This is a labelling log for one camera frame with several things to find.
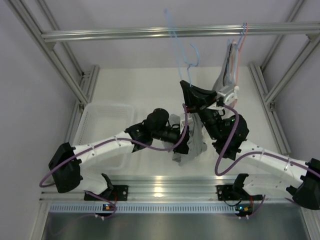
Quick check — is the light blue wire hanger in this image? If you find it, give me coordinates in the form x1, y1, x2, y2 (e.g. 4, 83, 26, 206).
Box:
163, 8, 200, 85

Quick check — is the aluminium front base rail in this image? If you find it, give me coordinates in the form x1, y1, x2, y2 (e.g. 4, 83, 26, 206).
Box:
39, 175, 292, 203

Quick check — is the left aluminium frame post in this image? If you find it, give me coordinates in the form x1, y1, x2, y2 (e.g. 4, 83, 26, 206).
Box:
4, 0, 101, 106

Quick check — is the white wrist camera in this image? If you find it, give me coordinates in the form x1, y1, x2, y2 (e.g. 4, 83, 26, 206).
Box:
178, 118, 194, 134
215, 84, 240, 110

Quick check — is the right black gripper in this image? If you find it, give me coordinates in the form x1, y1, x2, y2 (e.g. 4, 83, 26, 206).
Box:
180, 80, 224, 141

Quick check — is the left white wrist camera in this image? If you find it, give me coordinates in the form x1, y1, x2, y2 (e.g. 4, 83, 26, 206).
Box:
178, 118, 194, 134

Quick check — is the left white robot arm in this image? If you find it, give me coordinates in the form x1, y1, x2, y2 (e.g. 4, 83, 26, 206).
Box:
48, 108, 190, 200

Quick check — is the aluminium frame post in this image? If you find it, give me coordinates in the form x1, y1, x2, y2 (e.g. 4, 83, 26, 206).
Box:
247, 0, 320, 156
4, 0, 101, 106

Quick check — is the white tank top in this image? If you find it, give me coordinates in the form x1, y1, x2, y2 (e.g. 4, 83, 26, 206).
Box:
197, 128, 216, 163

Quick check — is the grey tank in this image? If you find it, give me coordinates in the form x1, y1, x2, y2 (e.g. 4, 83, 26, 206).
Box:
212, 49, 230, 92
172, 113, 208, 166

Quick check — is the right aluminium frame post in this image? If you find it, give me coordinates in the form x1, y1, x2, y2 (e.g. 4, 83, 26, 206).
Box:
247, 0, 320, 156

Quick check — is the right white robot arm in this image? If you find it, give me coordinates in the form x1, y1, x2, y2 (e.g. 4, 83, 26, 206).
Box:
180, 80, 320, 211

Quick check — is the pink wire hanger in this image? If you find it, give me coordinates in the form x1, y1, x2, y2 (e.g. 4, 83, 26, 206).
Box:
229, 22, 249, 86

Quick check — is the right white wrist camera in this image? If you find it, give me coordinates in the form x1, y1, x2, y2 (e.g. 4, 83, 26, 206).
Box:
215, 84, 240, 110

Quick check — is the white plastic basket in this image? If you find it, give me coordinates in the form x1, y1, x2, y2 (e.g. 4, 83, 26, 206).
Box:
71, 102, 136, 171

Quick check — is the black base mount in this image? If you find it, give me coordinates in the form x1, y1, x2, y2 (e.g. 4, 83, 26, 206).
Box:
216, 184, 241, 201
98, 185, 129, 202

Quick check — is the aluminium hanging rail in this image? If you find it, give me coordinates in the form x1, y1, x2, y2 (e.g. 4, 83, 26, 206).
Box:
41, 21, 320, 43

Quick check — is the grey tank top on hanger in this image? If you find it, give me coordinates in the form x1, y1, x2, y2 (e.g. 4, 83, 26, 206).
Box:
212, 49, 230, 92

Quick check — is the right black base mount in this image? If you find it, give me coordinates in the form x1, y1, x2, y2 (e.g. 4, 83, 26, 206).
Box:
216, 184, 241, 201

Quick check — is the slotted grey cable duct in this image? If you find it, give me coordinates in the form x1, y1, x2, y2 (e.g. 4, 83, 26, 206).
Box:
49, 203, 238, 214

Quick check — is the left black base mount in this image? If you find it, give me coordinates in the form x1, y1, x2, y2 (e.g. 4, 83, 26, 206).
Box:
98, 185, 129, 202

